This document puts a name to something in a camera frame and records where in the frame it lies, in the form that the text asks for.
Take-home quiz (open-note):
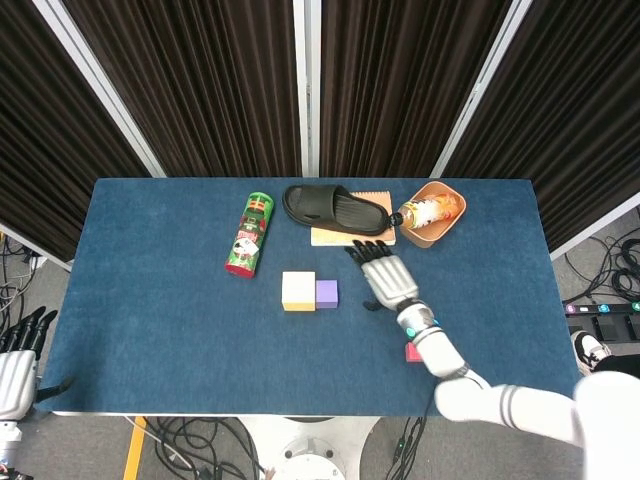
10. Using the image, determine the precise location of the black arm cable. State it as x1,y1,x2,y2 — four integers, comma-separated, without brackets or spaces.
392,394,435,480

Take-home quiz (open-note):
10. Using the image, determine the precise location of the orange drink bottle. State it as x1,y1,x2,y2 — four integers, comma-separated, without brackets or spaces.
387,192,461,230

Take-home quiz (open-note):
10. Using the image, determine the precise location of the brown paper bowl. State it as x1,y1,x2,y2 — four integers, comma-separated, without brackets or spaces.
399,180,468,250

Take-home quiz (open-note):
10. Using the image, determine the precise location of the purple foam cube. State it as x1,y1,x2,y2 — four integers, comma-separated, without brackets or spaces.
315,279,340,308

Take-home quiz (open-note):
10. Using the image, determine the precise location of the black slide sandal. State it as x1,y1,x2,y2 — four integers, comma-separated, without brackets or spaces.
282,184,392,237

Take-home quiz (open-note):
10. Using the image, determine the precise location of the black power strip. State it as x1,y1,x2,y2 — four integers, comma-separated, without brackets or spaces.
563,300,640,317

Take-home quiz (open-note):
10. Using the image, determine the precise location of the large yellow and white cube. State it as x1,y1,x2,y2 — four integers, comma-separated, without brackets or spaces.
281,270,317,313

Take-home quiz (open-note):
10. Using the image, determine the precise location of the green Pringles can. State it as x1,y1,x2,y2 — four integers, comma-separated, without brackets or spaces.
223,191,276,279

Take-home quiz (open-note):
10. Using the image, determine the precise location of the dark pleated curtain panel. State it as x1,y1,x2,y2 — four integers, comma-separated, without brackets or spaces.
62,0,304,179
0,0,152,264
444,0,640,254
319,0,514,179

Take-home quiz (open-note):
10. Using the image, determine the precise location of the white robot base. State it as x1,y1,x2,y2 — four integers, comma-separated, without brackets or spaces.
238,415,382,480

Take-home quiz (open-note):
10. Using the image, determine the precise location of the blue table cloth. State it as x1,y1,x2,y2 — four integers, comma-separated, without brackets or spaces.
37,177,584,417

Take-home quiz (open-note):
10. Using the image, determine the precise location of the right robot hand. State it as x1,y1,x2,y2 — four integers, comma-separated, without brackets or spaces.
343,239,420,311

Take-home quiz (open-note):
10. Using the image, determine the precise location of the black floor cable bundle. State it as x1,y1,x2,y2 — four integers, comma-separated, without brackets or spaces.
563,233,640,303
152,417,266,480
0,234,34,326

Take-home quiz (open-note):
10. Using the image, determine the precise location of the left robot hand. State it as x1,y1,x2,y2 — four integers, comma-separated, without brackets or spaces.
0,306,74,421

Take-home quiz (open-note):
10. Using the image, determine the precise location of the white and black sneaker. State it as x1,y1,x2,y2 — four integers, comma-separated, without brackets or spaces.
570,329,613,377

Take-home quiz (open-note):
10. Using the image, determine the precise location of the white partition post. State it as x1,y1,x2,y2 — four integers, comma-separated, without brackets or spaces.
32,0,167,179
292,0,322,178
430,0,532,179

